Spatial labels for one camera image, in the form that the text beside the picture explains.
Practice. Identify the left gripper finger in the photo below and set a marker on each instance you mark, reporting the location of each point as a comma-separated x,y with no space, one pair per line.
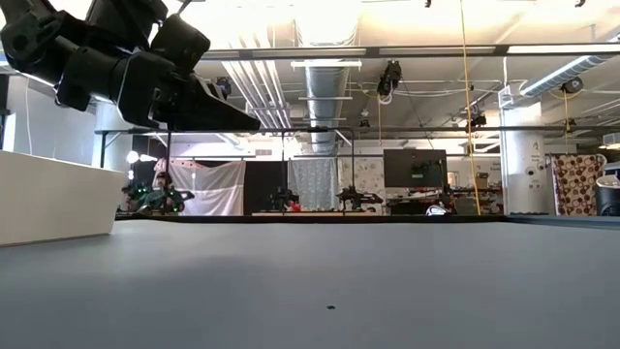
203,114

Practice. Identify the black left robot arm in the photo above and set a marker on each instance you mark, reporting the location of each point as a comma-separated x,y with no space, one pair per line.
82,72

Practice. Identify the background black robot arm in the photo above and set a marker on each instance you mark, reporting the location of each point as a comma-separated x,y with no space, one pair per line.
145,201
356,198
285,199

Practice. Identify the person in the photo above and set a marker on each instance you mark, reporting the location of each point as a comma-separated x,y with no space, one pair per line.
164,178

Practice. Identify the white cloth curtain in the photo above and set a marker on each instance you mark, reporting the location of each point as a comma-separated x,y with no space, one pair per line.
218,189

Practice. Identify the white lace curtain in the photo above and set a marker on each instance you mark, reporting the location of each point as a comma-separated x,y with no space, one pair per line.
315,181

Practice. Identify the white plastic bin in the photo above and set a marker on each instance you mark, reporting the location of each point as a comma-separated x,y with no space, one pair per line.
48,203

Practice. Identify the dark grey table mat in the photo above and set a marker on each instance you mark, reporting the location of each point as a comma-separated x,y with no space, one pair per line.
310,291

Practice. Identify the black monitor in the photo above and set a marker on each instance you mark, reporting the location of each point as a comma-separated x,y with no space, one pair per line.
416,168

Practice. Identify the cardboard box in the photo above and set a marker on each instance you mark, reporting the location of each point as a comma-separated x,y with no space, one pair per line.
482,180

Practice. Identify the white round pillar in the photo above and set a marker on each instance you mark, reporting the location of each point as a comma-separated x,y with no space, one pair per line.
523,155

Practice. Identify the brown polka dot cloth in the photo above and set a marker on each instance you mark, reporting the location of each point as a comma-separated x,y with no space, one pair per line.
576,184

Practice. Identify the black waste bin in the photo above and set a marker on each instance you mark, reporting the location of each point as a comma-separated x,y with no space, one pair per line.
608,199

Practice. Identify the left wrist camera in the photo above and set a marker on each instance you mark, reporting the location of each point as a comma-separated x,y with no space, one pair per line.
181,43

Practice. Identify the silver air duct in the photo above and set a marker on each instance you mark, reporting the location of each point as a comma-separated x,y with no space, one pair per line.
325,106

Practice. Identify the black aluminium table frame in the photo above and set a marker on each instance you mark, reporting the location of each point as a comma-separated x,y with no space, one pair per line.
339,219

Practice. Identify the black background frame bar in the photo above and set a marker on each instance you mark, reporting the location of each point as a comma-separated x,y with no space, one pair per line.
436,129

